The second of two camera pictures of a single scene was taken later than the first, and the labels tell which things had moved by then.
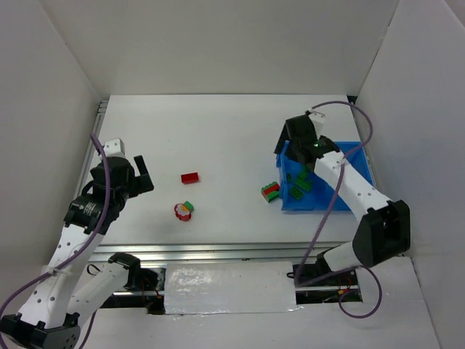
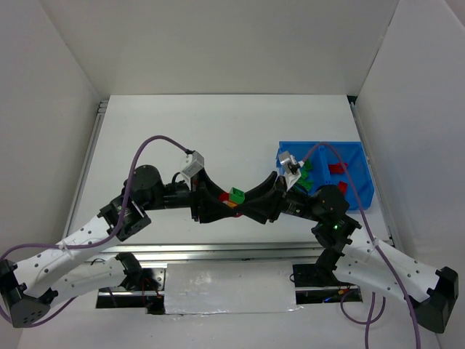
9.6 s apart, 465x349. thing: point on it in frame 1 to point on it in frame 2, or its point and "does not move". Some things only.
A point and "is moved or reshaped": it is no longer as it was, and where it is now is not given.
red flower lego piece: x=182 y=212 to x=224 y=198
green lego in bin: x=304 y=184 does not move
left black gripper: x=136 y=180 to x=196 y=203
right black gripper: x=297 y=136 to x=282 y=200
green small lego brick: x=189 y=205 is moved or reshaped
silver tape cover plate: x=213 y=288 does not move
